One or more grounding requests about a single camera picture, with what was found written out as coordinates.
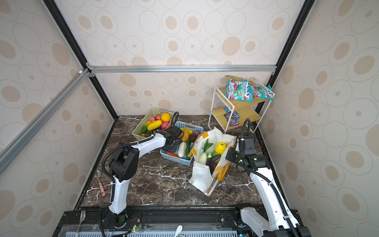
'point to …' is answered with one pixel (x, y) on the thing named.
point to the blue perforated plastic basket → (180, 160)
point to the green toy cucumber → (188, 147)
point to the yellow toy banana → (156, 124)
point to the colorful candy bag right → (263, 92)
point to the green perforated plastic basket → (136, 131)
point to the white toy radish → (203, 157)
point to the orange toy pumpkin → (185, 138)
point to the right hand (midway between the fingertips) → (230, 153)
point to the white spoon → (179, 229)
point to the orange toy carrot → (171, 154)
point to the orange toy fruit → (166, 117)
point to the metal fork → (82, 217)
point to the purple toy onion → (192, 137)
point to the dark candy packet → (233, 121)
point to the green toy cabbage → (214, 153)
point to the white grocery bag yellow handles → (202, 177)
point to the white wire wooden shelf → (246, 110)
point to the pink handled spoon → (97, 173)
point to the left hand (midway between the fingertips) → (174, 145)
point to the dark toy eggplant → (209, 162)
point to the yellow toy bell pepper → (220, 147)
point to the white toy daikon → (181, 149)
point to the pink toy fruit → (164, 125)
